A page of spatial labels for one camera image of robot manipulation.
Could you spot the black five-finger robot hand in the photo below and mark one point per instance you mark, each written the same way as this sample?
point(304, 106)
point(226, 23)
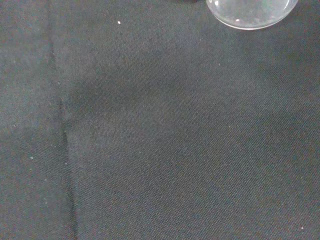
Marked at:
point(187, 1)

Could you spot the black bench cloth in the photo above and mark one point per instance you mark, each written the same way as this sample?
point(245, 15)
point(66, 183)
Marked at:
point(160, 137)

